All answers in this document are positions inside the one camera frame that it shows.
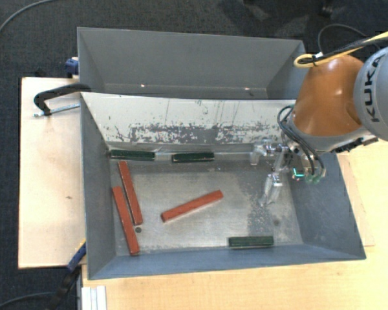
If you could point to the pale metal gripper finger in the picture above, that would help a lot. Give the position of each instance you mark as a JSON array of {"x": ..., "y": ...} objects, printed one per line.
[
  {"x": 271, "y": 187},
  {"x": 259, "y": 152}
]

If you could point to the dark green flat block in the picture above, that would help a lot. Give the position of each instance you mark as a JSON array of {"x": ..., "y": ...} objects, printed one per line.
[
  {"x": 193, "y": 157},
  {"x": 133, "y": 155},
  {"x": 251, "y": 241}
]

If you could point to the grey metal bin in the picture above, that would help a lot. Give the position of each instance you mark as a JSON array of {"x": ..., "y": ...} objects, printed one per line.
[{"x": 194, "y": 202}]

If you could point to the red-brown flat block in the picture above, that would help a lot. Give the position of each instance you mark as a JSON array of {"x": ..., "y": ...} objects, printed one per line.
[
  {"x": 125, "y": 221},
  {"x": 192, "y": 206},
  {"x": 130, "y": 192}
]

